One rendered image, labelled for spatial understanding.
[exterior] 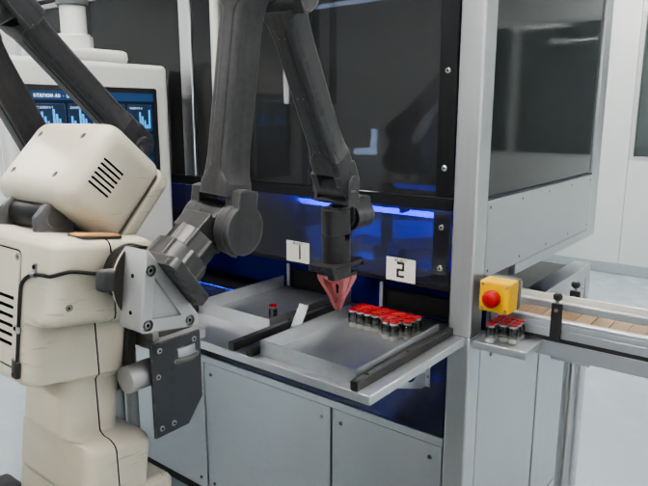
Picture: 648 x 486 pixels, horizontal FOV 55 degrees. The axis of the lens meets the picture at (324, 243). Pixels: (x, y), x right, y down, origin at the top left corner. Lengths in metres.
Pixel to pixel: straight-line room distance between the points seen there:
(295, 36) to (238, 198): 0.28
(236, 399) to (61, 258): 1.30
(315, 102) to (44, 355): 0.58
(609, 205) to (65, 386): 5.50
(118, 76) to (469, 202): 1.06
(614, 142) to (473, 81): 4.68
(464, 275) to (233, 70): 0.80
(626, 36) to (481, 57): 4.70
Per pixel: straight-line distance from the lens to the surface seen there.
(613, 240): 6.16
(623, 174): 6.07
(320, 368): 1.29
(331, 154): 1.11
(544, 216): 1.89
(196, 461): 2.41
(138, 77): 1.97
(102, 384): 1.07
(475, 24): 1.46
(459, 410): 1.61
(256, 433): 2.10
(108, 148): 0.97
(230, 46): 0.93
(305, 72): 1.05
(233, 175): 0.92
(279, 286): 1.92
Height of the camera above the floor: 1.40
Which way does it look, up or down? 12 degrees down
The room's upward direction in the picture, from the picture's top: straight up
